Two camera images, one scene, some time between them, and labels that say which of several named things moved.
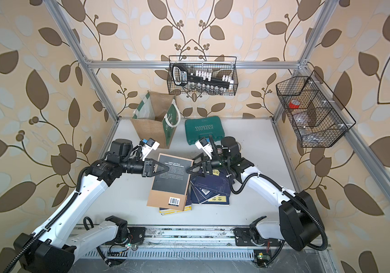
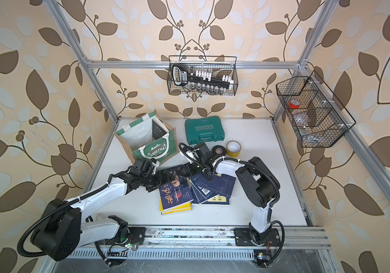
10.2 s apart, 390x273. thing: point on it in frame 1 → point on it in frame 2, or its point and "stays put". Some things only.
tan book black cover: (170, 189) → (159, 128)
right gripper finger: (191, 172) stays put
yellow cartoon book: (167, 211) stays put
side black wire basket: (316, 119) stays put
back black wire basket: (202, 75) stays put
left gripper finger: (160, 166) → (171, 174)
